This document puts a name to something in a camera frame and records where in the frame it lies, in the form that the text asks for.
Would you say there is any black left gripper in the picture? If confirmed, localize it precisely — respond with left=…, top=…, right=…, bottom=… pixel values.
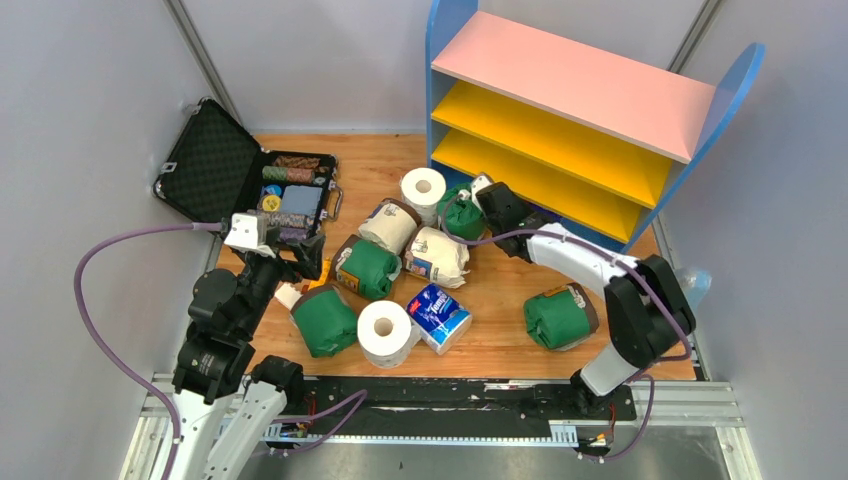
left=238, top=225, right=325, bottom=336

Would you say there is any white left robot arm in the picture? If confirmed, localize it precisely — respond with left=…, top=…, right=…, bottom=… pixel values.
left=156, top=234, right=326, bottom=479

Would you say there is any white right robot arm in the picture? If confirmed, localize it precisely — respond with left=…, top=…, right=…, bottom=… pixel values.
left=471, top=175, right=696, bottom=418

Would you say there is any blue shelf with coloured boards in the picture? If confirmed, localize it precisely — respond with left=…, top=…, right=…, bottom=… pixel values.
left=425, top=1, right=766, bottom=252

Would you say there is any plain green wrapped roll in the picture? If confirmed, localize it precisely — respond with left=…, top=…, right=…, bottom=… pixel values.
left=437, top=182, right=486, bottom=241

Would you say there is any white toy brick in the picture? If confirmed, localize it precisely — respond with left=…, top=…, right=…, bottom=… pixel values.
left=274, top=283, right=302, bottom=310

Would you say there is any green wrapped roll brown band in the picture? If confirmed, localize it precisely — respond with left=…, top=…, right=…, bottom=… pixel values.
left=329, top=235, right=402, bottom=300

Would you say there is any blue playing card deck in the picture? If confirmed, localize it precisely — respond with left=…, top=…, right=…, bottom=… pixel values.
left=279, top=185, right=323, bottom=217

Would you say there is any yellow big blind button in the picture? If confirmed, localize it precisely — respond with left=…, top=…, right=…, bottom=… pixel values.
left=260, top=194, right=282, bottom=212

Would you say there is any green wrapped roll front left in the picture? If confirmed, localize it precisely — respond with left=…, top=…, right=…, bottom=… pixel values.
left=291, top=284, right=358, bottom=358

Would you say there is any blue small blind button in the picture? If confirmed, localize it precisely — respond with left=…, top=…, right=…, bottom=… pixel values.
left=262, top=184, right=282, bottom=196

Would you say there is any plain white paper towel roll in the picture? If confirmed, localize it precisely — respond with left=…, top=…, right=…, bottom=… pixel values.
left=400, top=167, right=447, bottom=227

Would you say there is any cream wrapped roll brown band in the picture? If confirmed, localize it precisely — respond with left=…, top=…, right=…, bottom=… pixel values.
left=402, top=226, right=470, bottom=289

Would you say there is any cream wrapped roll blue picture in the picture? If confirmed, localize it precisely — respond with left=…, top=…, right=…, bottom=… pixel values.
left=357, top=198, right=422, bottom=255

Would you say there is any white paper towel roll front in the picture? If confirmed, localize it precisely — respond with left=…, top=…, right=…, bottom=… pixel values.
left=357, top=300, right=421, bottom=369

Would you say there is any green wrapped roll right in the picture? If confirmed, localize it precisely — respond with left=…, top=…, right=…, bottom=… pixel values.
left=523, top=283, right=600, bottom=351

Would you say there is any black poker chip case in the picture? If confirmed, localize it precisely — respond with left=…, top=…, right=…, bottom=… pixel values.
left=153, top=98, right=343, bottom=242

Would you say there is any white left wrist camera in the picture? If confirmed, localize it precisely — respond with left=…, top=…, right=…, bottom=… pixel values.
left=224, top=213, right=273, bottom=257

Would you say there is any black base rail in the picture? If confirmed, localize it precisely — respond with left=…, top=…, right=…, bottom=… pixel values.
left=282, top=376, right=637, bottom=439

